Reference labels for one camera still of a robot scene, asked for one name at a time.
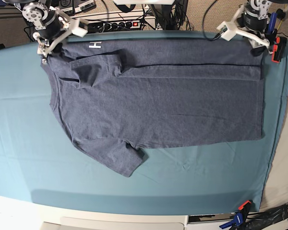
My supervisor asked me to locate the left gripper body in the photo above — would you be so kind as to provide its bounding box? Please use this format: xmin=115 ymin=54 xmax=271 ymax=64
xmin=232 ymin=3 xmax=274 ymax=54

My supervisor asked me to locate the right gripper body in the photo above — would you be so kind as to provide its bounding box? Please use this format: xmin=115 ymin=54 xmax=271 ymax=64
xmin=33 ymin=9 xmax=77 ymax=64

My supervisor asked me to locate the blue-grey heather T-shirt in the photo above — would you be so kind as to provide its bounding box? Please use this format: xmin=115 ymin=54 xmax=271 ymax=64
xmin=42 ymin=39 xmax=264 ymax=177

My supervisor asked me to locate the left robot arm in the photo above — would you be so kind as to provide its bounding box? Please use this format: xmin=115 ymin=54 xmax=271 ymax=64
xmin=231 ymin=0 xmax=288 ymax=57

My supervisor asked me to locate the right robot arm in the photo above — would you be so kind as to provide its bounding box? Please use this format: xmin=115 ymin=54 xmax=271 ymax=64
xmin=4 ymin=0 xmax=87 ymax=65

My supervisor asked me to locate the blue clamp upper right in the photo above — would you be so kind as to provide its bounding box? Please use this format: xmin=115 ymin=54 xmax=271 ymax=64
xmin=264 ymin=12 xmax=277 ymax=39

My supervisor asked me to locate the orange black clamp upper right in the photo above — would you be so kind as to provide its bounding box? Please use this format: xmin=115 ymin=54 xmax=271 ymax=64
xmin=272 ymin=36 xmax=288 ymax=63

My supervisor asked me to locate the black plastic bag bottom right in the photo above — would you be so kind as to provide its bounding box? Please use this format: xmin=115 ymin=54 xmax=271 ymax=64
xmin=245 ymin=204 xmax=288 ymax=230

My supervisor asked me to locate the orange blue clamp bottom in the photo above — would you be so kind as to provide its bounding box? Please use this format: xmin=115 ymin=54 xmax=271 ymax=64
xmin=219 ymin=200 xmax=252 ymax=230

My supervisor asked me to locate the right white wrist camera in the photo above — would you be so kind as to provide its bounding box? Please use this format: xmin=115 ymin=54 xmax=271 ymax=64
xmin=71 ymin=18 xmax=89 ymax=37

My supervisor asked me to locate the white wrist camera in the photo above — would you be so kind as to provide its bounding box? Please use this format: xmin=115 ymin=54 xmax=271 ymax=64
xmin=71 ymin=18 xmax=89 ymax=37
xmin=217 ymin=21 xmax=237 ymax=41

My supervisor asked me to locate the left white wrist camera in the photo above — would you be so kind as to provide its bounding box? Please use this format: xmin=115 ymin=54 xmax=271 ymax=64
xmin=217 ymin=21 xmax=237 ymax=41

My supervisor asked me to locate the black camera cable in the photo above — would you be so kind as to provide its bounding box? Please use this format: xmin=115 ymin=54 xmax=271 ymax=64
xmin=86 ymin=0 xmax=111 ymax=27
xmin=202 ymin=0 xmax=223 ymax=41

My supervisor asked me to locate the white power strip red switch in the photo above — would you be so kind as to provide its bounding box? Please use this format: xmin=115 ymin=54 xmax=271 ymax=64
xmin=88 ymin=18 xmax=156 ymax=34

